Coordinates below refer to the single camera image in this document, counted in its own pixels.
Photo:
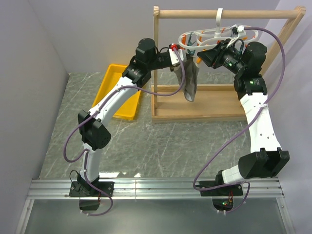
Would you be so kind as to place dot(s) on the white round clip hanger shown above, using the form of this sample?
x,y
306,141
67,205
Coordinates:
x,y
208,38

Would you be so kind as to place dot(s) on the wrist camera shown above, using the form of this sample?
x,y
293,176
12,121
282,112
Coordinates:
x,y
177,54
238,32

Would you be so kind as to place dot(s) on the teal clothespin front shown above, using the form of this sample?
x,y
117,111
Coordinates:
x,y
190,43

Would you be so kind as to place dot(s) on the wooden hanging rack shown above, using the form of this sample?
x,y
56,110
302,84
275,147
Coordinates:
x,y
214,102

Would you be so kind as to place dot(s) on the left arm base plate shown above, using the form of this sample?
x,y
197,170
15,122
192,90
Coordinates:
x,y
82,189

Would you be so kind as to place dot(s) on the aluminium mounting rail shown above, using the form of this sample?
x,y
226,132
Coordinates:
x,y
142,188

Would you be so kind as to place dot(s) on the grey underwear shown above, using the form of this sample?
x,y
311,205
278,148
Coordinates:
x,y
191,73

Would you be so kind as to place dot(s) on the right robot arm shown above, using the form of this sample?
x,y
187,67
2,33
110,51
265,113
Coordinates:
x,y
266,158

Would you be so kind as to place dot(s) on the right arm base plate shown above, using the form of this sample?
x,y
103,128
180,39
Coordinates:
x,y
235,190

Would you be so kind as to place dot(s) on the yellow plastic tray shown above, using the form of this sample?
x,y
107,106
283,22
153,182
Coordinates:
x,y
112,98

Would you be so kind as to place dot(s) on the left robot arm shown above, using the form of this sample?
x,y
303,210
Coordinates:
x,y
93,123

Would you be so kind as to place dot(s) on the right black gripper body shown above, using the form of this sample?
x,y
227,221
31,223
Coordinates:
x,y
226,58

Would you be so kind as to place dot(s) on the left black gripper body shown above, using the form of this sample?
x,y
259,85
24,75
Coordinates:
x,y
161,62

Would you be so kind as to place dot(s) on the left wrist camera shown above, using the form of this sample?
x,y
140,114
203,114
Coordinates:
x,y
177,54

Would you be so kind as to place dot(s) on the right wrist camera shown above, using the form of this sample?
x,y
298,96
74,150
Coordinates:
x,y
238,32

